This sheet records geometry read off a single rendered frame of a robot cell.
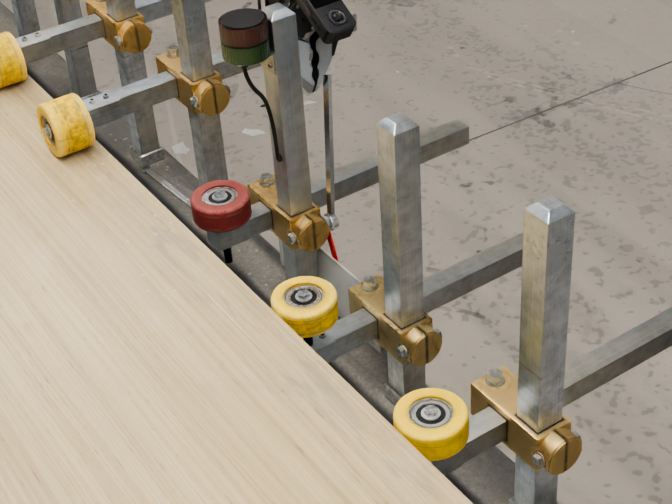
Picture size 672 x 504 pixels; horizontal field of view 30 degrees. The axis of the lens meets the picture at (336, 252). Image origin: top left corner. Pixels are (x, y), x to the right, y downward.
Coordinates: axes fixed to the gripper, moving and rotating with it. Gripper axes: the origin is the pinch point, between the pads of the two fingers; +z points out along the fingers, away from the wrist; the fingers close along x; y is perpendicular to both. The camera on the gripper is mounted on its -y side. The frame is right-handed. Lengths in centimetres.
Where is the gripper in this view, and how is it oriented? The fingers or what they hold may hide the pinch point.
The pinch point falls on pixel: (314, 85)
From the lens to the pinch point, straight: 171.7
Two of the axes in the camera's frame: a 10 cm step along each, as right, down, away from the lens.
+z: 0.6, 8.0, 6.0
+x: -8.3, 3.7, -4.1
